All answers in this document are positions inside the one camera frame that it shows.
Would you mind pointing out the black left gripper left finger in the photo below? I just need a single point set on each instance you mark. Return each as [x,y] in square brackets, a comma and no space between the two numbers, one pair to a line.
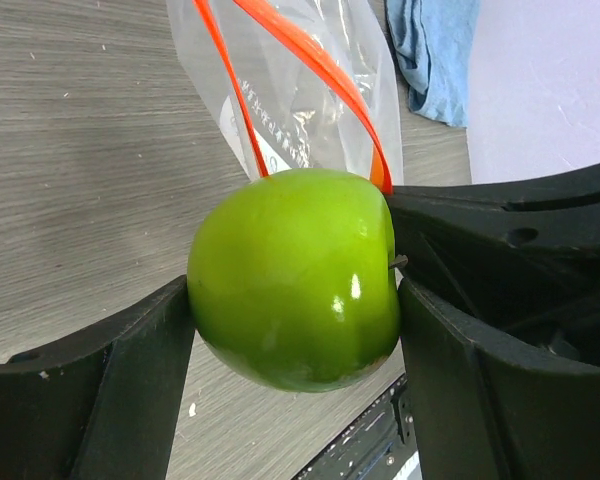
[102,402]

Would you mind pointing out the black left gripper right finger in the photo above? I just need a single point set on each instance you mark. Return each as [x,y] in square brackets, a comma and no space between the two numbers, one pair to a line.
[489,406]

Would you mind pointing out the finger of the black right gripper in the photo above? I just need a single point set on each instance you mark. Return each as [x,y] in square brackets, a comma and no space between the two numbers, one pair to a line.
[521,256]

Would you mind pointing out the green toy apple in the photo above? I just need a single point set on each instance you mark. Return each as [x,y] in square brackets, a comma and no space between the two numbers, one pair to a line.
[290,281]

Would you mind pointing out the clear zip top bag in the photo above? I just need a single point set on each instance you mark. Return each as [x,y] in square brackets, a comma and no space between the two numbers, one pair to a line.
[295,84]

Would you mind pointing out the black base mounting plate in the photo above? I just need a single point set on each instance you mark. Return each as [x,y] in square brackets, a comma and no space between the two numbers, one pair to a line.
[379,444]

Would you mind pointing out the blue cloth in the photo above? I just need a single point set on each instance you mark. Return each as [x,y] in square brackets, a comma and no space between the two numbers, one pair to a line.
[432,41]

